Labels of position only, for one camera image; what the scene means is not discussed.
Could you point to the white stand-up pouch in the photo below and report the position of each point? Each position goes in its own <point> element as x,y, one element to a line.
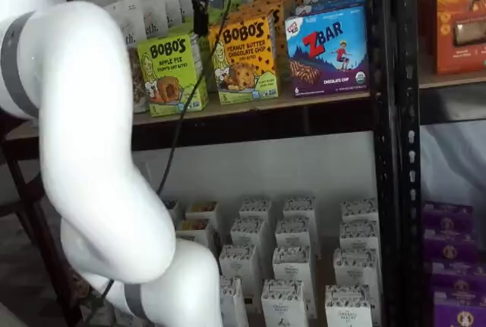
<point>174,8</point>
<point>127,19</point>
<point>155,12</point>

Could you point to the adjacent metal shelf rack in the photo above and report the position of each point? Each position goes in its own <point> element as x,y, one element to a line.
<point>410,152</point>

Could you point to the purple snack box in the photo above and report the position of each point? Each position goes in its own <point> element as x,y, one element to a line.
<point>459,310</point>
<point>455,275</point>
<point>448,215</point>
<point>450,243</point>

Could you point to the dark metal stand frame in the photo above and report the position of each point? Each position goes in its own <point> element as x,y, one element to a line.
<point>45,236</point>

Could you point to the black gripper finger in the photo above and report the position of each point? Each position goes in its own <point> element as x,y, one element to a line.
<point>196,12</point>
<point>205,16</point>

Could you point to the large orange illustrated box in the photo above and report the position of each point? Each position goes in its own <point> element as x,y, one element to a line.
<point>459,19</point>

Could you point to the clear granola bag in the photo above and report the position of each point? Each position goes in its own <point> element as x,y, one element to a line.
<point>137,80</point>

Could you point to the yellow nut cereal box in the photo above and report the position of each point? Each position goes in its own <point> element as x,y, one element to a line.
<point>201,209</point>
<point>193,230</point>

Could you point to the white botanical print box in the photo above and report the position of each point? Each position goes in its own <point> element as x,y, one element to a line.
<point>291,264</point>
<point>347,308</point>
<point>299,208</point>
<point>292,232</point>
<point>255,209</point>
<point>358,234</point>
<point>232,304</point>
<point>356,266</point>
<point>358,209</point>
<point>247,232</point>
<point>283,304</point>
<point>238,266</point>

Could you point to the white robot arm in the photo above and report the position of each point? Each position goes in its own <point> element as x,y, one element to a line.
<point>83,114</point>

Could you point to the black metal shelf rack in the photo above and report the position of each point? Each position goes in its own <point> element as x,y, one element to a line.
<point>383,152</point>

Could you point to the brown shelf board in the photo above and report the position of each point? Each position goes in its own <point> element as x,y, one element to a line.
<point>452,79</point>
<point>266,104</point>

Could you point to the white granola boxes group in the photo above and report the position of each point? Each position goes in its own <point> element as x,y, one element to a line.
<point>322,256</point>

